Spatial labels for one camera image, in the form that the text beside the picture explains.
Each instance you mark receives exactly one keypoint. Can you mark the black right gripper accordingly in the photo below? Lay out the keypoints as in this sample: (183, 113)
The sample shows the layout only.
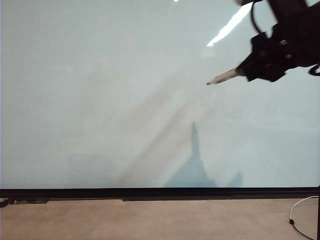
(292, 45)

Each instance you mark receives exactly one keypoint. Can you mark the long black pen tray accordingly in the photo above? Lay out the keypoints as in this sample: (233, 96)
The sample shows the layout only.
(175, 199)

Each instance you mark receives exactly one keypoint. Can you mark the short black pen tray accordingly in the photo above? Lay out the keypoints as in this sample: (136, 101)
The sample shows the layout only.
(32, 200)

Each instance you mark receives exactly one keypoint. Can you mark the white glass whiteboard black frame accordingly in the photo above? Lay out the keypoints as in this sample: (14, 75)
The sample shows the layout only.
(100, 100)

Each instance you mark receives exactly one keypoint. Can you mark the small black box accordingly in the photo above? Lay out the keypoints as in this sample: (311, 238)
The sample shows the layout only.
(3, 202)

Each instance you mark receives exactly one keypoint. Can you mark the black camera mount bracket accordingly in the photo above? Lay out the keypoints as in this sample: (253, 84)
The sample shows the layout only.
(287, 10)

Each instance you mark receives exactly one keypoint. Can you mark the white whiteboard marker pen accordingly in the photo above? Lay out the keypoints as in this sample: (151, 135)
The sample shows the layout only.
(223, 77)

